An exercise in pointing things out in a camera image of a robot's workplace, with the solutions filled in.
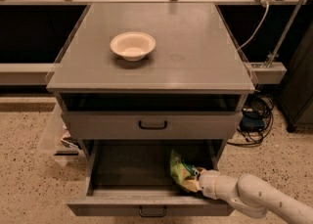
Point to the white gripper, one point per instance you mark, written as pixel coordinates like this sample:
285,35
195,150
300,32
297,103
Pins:
207,183

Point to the green rice chip bag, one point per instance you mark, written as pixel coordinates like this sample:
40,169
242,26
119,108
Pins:
180,171

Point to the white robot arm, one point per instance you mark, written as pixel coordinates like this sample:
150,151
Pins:
249,195

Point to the open grey lower drawer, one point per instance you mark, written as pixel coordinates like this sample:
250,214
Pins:
124,175

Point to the grey drawer cabinet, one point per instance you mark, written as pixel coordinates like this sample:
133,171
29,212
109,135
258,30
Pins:
194,67

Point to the closed grey upper drawer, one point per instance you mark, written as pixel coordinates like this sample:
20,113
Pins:
124,125

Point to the dark cabinet at right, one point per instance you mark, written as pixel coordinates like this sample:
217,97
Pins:
296,94

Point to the clear plastic storage bin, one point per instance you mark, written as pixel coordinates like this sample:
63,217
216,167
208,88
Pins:
57,143

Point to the white paper bowl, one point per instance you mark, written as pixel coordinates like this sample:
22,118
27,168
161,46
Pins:
133,46

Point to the black lower drawer handle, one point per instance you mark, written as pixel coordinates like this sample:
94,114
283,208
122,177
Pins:
152,212

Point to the black drawer handle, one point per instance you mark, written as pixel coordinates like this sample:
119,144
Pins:
152,212
152,125

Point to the black upper drawer handle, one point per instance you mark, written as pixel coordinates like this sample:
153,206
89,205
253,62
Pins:
152,125

